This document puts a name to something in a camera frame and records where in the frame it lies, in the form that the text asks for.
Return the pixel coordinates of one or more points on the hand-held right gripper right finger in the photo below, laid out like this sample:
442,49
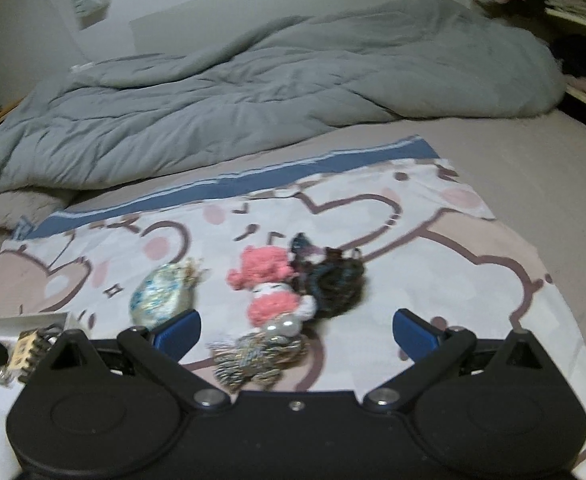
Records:
415,335

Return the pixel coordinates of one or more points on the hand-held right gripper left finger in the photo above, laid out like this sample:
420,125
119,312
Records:
178,335

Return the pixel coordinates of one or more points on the small yellow box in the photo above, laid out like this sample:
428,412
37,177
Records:
23,351

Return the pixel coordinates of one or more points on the blue floral fabric pouch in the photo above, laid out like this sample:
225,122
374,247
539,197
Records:
158,295

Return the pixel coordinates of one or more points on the white shallow cardboard box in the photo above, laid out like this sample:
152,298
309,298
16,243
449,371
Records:
18,321

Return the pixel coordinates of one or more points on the dark blue black scrunchie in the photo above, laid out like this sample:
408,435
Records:
333,285

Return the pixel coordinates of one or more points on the pink crochet doll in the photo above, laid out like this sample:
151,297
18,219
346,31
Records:
268,270

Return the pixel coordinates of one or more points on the cartoon printed blanket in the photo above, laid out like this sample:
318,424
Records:
448,270

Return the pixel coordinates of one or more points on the grey duvet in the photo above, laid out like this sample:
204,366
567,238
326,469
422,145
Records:
273,85

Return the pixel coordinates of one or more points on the white power strip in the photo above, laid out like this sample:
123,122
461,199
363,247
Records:
82,67

